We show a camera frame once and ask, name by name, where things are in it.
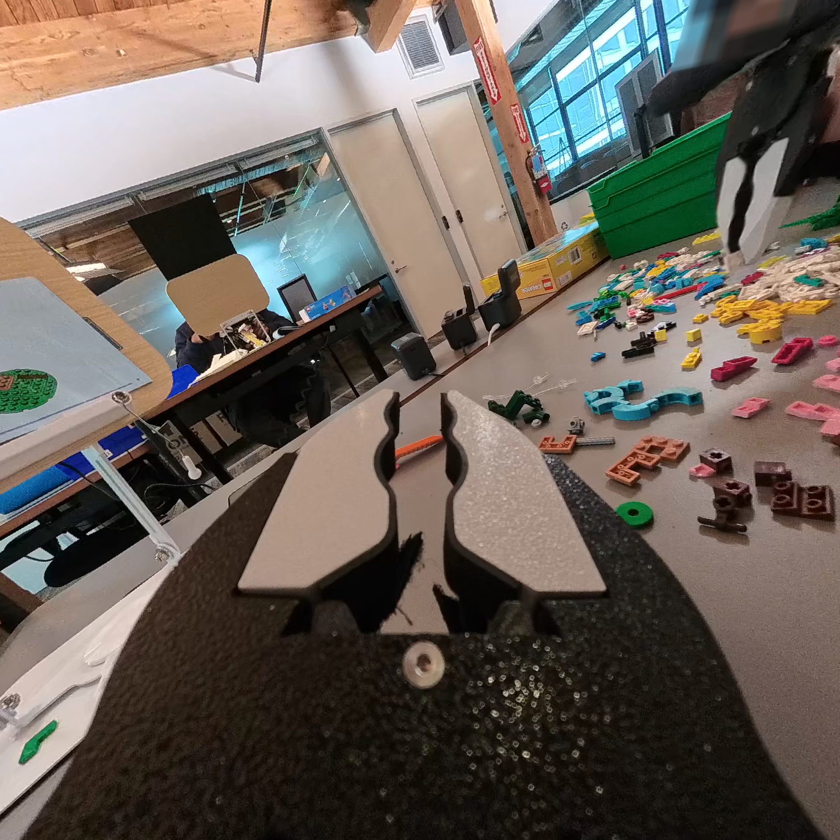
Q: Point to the blue lego box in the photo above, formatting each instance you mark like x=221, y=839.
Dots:
x=328, y=303

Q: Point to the green angled lego plate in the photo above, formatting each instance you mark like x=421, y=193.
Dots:
x=38, y=741

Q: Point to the person's torso brown sweater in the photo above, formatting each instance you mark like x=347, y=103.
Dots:
x=705, y=123

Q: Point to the dark brown lego pin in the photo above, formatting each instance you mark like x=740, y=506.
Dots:
x=722, y=523

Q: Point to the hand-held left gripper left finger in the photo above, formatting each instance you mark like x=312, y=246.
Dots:
x=321, y=518

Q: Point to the black lego piece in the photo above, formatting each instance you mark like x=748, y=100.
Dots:
x=638, y=348

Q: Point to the black panel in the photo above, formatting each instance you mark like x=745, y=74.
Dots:
x=180, y=233

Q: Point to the black metal rod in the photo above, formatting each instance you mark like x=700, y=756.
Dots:
x=262, y=39

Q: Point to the dark brown lego cube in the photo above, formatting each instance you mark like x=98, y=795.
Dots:
x=716, y=463

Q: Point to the magenta lego piece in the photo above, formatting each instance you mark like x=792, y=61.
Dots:
x=793, y=351
x=733, y=369

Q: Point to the black wall speaker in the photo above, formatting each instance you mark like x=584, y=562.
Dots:
x=454, y=27

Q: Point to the grey computer monitor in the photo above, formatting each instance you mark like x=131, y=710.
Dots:
x=640, y=105

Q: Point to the orange brick separator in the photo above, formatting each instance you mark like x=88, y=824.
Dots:
x=420, y=446

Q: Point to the lego instruction booklet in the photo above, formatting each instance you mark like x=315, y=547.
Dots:
x=59, y=334

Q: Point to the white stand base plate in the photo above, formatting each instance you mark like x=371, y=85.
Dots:
x=46, y=695

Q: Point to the yellow lego box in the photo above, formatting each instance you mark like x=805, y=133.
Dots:
x=558, y=266

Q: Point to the long brown table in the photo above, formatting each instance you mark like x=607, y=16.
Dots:
x=334, y=312

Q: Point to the orange angled lego plate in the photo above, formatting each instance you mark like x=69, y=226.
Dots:
x=558, y=445

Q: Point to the small pink lego piece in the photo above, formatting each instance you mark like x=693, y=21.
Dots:
x=699, y=470

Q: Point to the red fire extinguisher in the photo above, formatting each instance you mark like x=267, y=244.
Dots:
x=540, y=177

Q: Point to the pink lego plate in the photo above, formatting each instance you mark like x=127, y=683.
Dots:
x=810, y=412
x=750, y=408

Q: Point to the grey lego connector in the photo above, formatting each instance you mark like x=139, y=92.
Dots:
x=577, y=426

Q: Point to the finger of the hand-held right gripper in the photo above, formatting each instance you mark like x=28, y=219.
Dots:
x=728, y=197
x=768, y=197

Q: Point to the dark brown smooth brick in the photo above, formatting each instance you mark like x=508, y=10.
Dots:
x=772, y=474

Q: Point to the wall air vent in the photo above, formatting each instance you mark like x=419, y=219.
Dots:
x=420, y=47

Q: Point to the green plastic tray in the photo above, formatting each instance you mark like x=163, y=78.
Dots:
x=656, y=161
x=656, y=226
x=656, y=185

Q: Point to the wooden pillar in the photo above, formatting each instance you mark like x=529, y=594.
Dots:
x=535, y=220

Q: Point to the grey lego axle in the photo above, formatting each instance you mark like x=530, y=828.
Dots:
x=597, y=441

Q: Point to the pile of mixed lego pieces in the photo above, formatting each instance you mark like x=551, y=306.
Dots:
x=754, y=308

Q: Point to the dark green lego assembly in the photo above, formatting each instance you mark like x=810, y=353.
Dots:
x=518, y=407

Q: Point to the dark grey power adapter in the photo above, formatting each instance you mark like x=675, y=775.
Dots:
x=413, y=358

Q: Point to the black office chair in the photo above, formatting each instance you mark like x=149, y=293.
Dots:
x=72, y=568

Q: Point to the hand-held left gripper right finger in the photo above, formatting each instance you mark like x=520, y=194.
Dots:
x=518, y=518

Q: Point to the yellow lego piece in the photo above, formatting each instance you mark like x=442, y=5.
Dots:
x=691, y=359

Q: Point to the teal curved lego piece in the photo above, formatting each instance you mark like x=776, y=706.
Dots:
x=640, y=410
x=598, y=399

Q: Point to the dark brown lego plate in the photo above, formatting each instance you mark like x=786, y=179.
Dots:
x=804, y=502

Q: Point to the red arrow sign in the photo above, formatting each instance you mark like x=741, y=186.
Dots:
x=520, y=124
x=487, y=71

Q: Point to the white door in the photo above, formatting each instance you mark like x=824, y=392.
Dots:
x=469, y=170
x=400, y=203

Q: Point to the small black monitor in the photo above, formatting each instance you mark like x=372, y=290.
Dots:
x=295, y=298

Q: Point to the dark brown studded brick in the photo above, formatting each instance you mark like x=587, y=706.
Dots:
x=733, y=492

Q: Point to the tall black charging case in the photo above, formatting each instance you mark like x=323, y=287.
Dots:
x=499, y=310

